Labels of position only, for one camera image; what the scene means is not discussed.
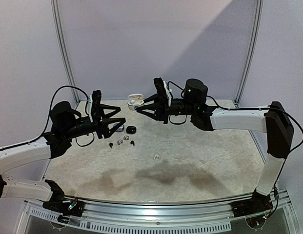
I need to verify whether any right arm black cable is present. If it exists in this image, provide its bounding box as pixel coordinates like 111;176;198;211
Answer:
167;80;303;156

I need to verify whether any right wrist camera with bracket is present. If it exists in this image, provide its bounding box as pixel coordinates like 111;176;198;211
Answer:
153;78;173;107

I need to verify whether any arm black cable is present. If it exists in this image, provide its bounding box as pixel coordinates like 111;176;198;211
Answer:
0;85;98;148
167;80;303;156

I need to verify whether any aluminium frame post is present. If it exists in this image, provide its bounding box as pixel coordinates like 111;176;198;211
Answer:
50;0;81;104
234;0;263;105

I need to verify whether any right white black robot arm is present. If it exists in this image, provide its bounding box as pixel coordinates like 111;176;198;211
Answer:
134;78;294;196

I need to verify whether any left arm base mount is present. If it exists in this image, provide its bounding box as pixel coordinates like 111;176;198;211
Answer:
42;198;86;217

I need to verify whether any right aluminium frame post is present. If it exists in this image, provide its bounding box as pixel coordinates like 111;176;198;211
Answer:
234;0;263;105

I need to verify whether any black charging case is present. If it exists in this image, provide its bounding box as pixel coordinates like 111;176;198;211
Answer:
126;126;137;134

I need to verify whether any aluminium front rail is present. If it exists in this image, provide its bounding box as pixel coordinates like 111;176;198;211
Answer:
17;190;300;234

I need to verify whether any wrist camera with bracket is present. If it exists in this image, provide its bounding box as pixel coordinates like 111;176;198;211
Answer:
86;90;101;123
153;78;173;107

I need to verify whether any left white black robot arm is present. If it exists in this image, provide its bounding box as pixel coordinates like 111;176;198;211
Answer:
0;101;125;202

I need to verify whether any left aluminium frame post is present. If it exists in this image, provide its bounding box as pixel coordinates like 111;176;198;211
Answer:
50;0;81;104

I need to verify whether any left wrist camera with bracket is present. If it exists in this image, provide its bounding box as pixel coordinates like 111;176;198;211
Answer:
86;90;101;123

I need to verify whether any silver clip earbud left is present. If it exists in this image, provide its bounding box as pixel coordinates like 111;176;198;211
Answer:
117;139;123;145

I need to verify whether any cream earbud charging case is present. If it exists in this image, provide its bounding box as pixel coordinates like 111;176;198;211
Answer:
127;94;144;111

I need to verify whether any blue oval charging case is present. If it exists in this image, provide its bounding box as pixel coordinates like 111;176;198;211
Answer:
116;125;125;132

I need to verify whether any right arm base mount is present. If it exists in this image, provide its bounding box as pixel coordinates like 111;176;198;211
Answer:
230;195;279;220

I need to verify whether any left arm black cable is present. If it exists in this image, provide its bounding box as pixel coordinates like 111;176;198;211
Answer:
0;85;98;148

